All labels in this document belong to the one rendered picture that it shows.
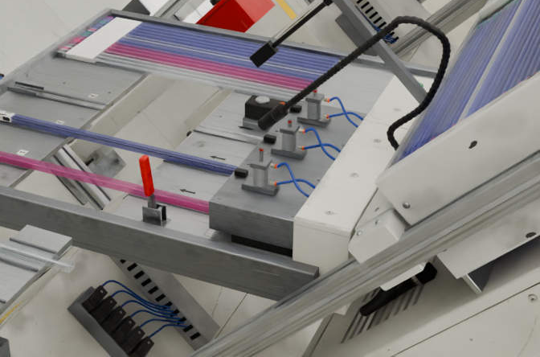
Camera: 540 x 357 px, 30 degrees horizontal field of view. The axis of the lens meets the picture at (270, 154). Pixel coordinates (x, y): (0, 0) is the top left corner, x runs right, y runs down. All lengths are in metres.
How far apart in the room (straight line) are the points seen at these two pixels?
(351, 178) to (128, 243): 0.33
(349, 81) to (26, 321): 0.72
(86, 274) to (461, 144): 0.93
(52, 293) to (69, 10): 1.55
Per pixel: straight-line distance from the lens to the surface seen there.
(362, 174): 1.44
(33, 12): 3.15
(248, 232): 1.41
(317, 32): 2.88
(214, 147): 1.65
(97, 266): 1.93
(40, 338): 1.80
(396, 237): 1.23
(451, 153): 1.18
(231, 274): 1.41
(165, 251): 1.44
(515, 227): 1.21
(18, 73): 1.90
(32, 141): 1.70
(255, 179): 1.42
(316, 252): 1.35
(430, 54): 3.33
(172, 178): 1.57
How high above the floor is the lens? 2.04
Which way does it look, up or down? 36 degrees down
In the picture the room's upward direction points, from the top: 54 degrees clockwise
